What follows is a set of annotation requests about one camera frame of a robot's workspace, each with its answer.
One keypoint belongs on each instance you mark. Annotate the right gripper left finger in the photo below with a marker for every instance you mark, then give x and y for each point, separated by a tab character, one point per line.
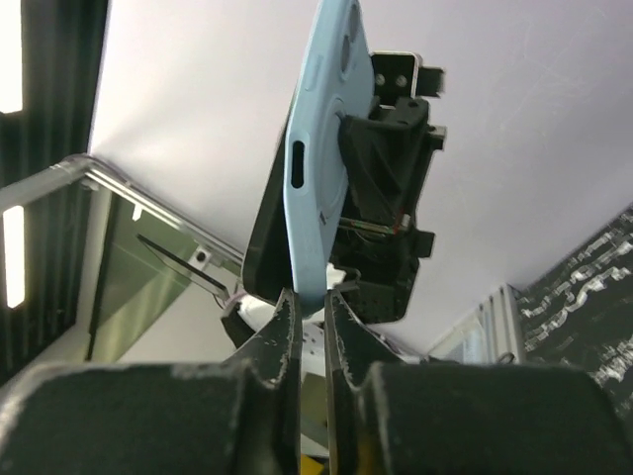
239	416

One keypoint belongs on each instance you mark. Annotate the light blue phone case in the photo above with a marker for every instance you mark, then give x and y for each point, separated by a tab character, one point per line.
336	81

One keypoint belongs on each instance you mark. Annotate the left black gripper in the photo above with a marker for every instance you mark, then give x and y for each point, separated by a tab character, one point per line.
378	244

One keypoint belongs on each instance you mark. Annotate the black smartphone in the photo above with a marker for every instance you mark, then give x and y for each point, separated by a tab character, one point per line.
266	269

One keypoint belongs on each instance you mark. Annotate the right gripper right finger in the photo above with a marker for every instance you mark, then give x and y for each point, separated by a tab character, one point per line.
386	416

